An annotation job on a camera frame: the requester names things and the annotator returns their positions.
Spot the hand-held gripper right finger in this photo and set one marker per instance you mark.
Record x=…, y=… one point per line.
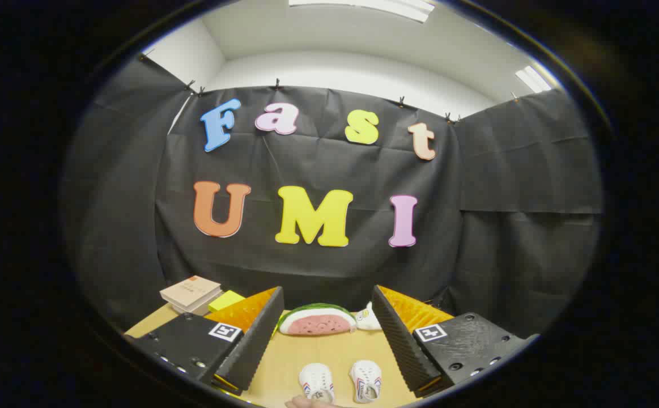
x=403, y=345

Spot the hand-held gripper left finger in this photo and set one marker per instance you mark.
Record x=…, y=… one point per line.
x=253, y=345

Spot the white canvas shoe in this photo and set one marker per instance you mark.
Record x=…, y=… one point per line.
x=315, y=378
x=365, y=377

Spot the white plush toy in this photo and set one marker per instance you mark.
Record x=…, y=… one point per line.
x=368, y=320

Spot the yellow book with red circle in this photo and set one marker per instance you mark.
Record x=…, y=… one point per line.
x=226, y=300

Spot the grey book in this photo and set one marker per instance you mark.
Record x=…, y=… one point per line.
x=204, y=309

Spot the watermelon slice plush toy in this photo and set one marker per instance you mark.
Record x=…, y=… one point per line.
x=317, y=323

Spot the beige book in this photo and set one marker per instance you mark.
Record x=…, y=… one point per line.
x=190, y=290

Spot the small ceiling light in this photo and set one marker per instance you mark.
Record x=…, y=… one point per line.
x=533, y=79

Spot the long ceiling light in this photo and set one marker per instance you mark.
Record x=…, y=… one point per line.
x=363, y=7

